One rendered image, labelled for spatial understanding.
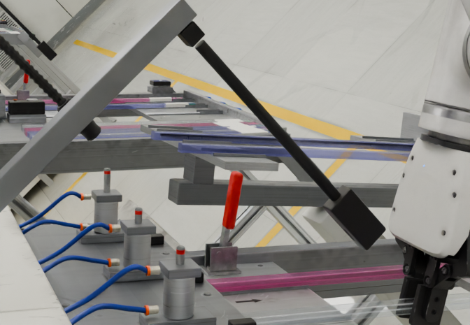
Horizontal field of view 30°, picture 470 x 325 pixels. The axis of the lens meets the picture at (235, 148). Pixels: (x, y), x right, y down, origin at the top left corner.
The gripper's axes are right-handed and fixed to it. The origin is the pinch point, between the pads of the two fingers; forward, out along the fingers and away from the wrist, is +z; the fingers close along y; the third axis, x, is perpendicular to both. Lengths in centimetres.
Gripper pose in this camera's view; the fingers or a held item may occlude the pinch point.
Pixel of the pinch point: (422, 301)
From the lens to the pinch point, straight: 86.0
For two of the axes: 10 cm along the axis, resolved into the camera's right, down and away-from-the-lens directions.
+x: 9.1, 1.6, 3.9
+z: -2.1, 9.7, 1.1
